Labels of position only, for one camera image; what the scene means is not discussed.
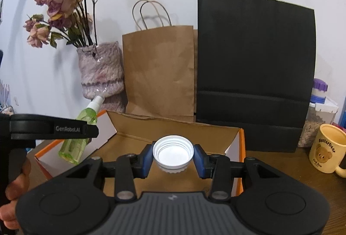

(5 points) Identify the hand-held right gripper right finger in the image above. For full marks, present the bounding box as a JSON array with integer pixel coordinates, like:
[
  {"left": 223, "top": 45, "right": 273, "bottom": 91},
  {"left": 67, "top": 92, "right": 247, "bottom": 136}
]
[{"left": 193, "top": 144, "right": 282, "bottom": 201}]

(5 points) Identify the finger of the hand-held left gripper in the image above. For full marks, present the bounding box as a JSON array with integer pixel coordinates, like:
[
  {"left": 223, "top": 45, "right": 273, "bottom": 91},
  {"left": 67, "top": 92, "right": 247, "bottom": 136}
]
[{"left": 86, "top": 126, "right": 99, "bottom": 139}]

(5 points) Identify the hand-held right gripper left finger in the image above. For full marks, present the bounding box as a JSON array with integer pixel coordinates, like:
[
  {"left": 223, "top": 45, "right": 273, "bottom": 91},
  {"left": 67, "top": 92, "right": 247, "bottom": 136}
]
[{"left": 66, "top": 144, "right": 155, "bottom": 201}]

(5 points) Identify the green spray bottle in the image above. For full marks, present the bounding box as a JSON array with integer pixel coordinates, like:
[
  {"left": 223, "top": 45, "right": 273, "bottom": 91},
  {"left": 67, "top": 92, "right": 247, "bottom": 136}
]
[{"left": 59, "top": 95, "right": 105, "bottom": 165}]

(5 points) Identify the white plastic bottle cap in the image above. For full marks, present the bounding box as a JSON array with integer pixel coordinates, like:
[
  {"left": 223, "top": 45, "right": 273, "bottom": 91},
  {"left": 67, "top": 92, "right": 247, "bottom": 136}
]
[{"left": 153, "top": 136, "right": 194, "bottom": 174}]

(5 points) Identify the orange cardboard box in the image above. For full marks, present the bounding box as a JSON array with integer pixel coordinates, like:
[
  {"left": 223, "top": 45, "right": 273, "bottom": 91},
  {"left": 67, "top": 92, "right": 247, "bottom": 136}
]
[{"left": 35, "top": 109, "right": 246, "bottom": 198}]

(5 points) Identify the person's left hand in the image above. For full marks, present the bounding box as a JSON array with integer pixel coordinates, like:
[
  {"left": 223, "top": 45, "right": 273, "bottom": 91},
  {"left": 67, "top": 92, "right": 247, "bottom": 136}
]
[{"left": 0, "top": 159, "right": 31, "bottom": 230}]

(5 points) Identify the purple marbled vase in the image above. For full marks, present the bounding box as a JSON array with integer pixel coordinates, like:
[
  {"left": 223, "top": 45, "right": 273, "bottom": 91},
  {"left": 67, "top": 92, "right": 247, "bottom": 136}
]
[{"left": 76, "top": 41, "right": 126, "bottom": 114}]

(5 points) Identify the brown paper bag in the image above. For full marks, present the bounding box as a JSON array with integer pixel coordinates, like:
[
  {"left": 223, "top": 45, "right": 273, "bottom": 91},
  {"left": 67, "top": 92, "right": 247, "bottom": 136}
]
[{"left": 122, "top": 0, "right": 198, "bottom": 122}]

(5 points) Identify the black paper bag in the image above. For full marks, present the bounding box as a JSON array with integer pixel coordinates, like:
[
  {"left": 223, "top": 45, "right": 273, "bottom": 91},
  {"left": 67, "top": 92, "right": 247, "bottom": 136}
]
[{"left": 196, "top": 0, "right": 317, "bottom": 153}]

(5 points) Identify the dried rose bouquet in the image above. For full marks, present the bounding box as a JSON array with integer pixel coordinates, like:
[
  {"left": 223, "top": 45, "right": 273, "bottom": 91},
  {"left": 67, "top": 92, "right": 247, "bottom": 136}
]
[{"left": 23, "top": 0, "right": 98, "bottom": 49}]

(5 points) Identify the yellow bear mug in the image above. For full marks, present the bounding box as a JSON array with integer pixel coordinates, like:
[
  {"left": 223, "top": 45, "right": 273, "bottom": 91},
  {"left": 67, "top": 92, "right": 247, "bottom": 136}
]
[{"left": 309, "top": 124, "right": 346, "bottom": 177}]

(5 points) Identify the jar with purple lid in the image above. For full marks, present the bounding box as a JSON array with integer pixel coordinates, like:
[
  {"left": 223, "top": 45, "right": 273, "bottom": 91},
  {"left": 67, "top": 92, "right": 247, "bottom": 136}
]
[{"left": 309, "top": 78, "right": 328, "bottom": 105}]

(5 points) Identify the wire rack with packets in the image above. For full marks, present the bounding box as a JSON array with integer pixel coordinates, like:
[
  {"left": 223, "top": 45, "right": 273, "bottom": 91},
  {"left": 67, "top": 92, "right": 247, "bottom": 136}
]
[{"left": 0, "top": 80, "right": 14, "bottom": 117}]

